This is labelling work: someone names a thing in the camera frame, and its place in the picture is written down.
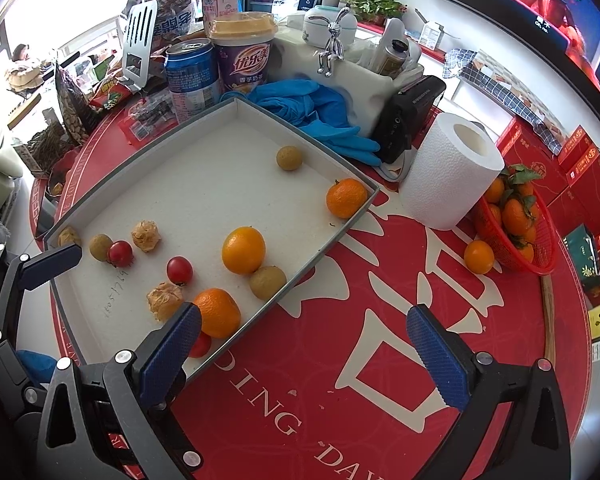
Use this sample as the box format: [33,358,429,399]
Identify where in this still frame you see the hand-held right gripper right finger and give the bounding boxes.
[406,304,573,480]

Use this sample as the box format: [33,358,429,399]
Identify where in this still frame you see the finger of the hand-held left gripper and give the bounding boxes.
[0,243,84,342]
[0,340,58,423]

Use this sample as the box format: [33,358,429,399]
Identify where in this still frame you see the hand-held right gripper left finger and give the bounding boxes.
[34,302,203,480]

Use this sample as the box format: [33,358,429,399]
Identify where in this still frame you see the red cherry tomato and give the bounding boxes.
[187,331,213,359]
[107,240,134,267]
[166,256,195,286]

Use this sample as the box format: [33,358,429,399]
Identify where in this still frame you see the large smooth orange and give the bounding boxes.
[221,226,267,276]

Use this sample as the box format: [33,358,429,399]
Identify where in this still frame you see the grey shallow tray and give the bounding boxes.
[42,96,381,386]

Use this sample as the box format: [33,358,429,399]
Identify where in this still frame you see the mandarin with stem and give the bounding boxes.
[326,178,369,220]

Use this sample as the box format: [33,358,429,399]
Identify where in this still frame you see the long wooden stick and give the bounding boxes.
[540,275,557,368]

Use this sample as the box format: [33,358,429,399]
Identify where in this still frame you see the red plastic basket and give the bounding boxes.
[472,180,559,277]

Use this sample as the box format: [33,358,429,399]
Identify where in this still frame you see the pile of leafy mandarins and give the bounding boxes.
[482,164,543,263]

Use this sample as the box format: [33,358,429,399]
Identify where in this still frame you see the green gift bag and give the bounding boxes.
[562,224,600,295]

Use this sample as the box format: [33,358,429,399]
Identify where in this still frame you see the clear plastic packet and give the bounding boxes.
[124,92,177,137]

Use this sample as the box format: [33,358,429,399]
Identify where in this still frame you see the red green snack packet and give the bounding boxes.
[89,72,133,112]

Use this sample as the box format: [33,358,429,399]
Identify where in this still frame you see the white paper towel roll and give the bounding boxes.
[399,111,506,231]

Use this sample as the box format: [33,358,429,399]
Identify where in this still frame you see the flat red gift box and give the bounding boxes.
[497,117,570,196]

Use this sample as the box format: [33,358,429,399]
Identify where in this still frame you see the blue drink can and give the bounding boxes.
[164,38,222,124]

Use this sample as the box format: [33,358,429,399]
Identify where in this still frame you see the black radio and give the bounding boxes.
[370,75,447,165]

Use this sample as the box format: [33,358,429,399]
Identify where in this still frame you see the slotted metal spatula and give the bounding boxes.
[121,0,159,92]

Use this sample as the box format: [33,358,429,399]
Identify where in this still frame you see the slim red gift box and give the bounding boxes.
[557,127,600,171]

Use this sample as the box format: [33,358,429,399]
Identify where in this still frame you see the crumpled blue rubber gloves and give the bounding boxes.
[221,80,383,167]

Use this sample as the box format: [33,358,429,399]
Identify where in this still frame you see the large printed snack bag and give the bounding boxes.
[117,0,197,43]

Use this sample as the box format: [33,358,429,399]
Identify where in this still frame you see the purple milk tea cup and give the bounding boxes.
[209,11,279,98]

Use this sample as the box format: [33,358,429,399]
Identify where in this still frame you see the white ceramic holder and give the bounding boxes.
[269,40,426,128]

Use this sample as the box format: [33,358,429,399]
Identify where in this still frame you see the checkered cloth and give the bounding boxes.
[442,47,563,156]

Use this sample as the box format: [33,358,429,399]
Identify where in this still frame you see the pink milk carton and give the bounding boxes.
[201,0,241,28]

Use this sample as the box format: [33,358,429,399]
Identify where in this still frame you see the olive green bottle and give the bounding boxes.
[370,17,413,77]

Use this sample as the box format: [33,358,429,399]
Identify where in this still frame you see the small white carton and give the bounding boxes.
[419,20,447,52]

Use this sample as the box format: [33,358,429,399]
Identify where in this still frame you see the silver rabbit figurine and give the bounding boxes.
[316,7,351,77]

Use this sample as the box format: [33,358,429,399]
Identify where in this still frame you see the round white lidded container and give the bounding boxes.
[302,5,358,46]

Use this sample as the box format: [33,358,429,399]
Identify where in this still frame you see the blue white paper bag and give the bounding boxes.
[271,0,327,16]

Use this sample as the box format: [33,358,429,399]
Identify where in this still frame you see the green potted plant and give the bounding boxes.
[339,0,408,26]

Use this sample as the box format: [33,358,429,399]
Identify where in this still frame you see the wall television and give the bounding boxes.
[401,0,600,96]

